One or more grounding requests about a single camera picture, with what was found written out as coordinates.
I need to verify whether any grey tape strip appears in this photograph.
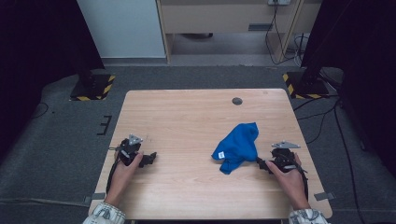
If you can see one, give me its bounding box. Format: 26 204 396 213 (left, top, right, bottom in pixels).
313 191 337 202
82 192 107 205

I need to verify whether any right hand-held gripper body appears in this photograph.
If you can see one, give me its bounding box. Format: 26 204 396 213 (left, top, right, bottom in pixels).
268 140 302 174

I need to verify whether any long black floor cable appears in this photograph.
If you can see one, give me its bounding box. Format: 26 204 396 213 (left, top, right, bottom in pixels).
333 104 366 224

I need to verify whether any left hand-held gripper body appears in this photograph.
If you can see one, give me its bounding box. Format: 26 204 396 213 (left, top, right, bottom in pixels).
117 133 148 167

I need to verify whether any white cabinet panel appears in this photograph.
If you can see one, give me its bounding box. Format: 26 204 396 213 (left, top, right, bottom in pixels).
76 0 167 60

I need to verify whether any blue cloth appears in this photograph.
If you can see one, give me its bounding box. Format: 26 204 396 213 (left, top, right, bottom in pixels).
211 121 260 175

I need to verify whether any light wooden desk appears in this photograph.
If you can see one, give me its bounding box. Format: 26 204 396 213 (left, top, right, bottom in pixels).
155 0 323 65

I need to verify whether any black hanging cable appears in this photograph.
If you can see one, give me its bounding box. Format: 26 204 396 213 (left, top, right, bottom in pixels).
264 3 303 66

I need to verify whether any thin black floor cable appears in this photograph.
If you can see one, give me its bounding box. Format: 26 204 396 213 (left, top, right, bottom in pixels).
30 102 50 120

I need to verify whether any black curtain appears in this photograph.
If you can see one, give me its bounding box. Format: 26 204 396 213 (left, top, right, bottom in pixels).
0 0 106 162
300 0 396 178

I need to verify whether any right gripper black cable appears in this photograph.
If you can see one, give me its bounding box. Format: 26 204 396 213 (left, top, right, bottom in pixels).
292 155 310 202

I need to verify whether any person's left hand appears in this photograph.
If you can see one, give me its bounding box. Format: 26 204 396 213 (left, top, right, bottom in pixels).
104 151 145 207

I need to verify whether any person's right hand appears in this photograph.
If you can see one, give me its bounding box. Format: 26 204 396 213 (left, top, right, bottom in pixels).
265 152 311 211

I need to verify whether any black striped stand base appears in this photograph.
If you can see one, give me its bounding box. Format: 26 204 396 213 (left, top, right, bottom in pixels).
282 69 331 100
69 69 117 102

